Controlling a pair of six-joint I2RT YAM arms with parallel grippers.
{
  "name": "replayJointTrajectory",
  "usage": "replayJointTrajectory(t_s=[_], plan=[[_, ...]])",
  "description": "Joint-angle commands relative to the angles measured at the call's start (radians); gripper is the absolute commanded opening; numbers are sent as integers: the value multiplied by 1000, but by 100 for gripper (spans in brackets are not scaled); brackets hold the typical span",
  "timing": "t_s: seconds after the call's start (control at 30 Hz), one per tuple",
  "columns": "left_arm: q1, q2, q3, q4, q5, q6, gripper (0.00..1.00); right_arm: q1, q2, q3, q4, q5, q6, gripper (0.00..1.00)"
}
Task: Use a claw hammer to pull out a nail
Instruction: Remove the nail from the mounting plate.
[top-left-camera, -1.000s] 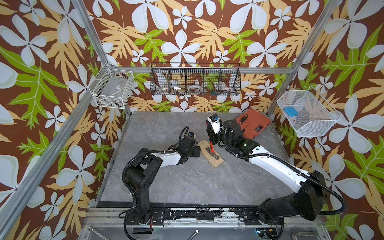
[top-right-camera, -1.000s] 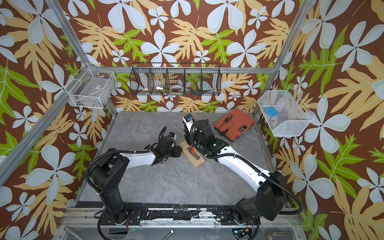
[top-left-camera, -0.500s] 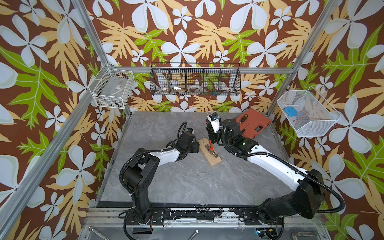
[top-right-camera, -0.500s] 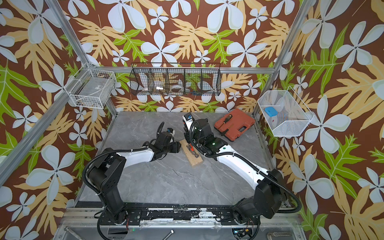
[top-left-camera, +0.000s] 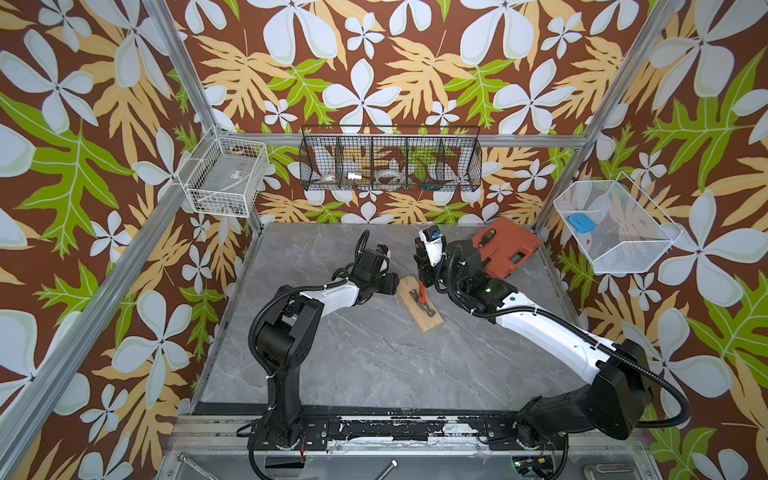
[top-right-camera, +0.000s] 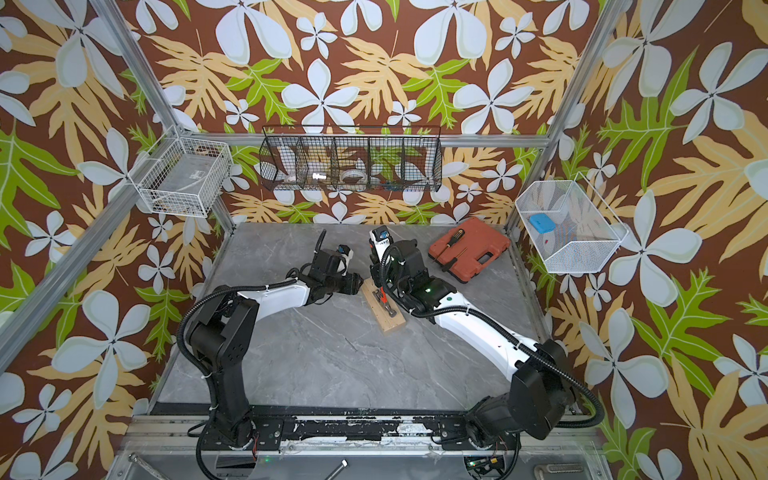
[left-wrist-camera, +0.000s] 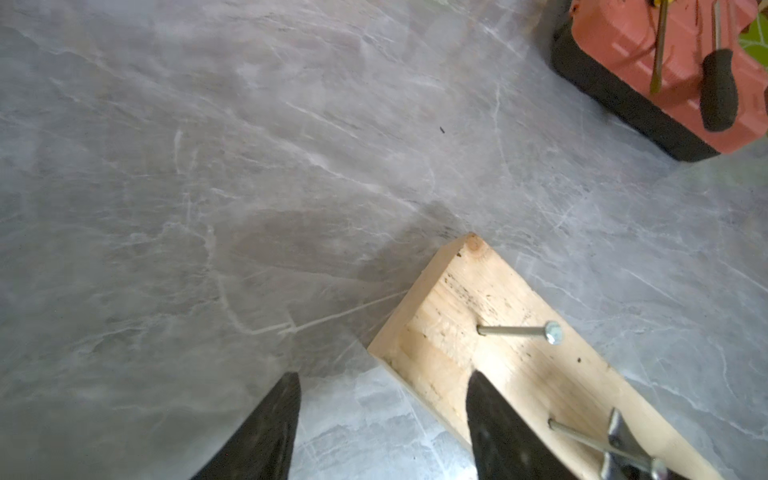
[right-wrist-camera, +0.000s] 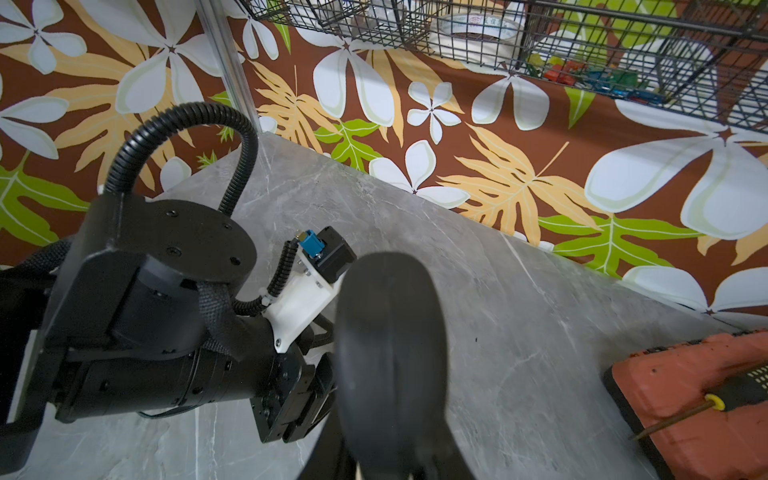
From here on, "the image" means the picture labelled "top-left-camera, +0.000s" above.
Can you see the yellow black screwdriver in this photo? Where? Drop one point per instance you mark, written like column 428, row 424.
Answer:
column 486, row 237

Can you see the red plastic tool case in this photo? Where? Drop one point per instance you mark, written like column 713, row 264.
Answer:
column 508, row 250

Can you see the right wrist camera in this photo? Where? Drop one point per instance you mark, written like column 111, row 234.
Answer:
column 433, row 244

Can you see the white mesh basket right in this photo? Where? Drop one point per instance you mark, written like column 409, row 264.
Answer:
column 633, row 232

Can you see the black wire basket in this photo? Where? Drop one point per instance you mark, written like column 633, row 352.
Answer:
column 380, row 157

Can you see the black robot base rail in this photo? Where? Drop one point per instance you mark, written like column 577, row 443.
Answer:
column 343, row 431

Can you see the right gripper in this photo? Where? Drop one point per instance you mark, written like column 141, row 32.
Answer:
column 425, row 270

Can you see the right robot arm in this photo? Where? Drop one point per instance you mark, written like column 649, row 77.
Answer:
column 620, row 391

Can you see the blue object in basket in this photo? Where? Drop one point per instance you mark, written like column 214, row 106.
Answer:
column 582, row 223

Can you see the wooden block with nails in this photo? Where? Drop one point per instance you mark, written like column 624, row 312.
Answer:
column 420, row 309

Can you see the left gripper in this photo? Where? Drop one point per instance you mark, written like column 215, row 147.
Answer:
column 392, row 281

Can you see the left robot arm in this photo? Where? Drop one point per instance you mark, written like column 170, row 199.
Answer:
column 283, row 332

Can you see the aluminium frame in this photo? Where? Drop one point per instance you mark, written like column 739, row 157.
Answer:
column 98, row 122

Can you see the white wire basket left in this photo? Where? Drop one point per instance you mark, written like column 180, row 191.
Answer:
column 221, row 176

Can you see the red black claw hammer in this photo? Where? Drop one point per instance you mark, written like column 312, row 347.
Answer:
column 418, row 295

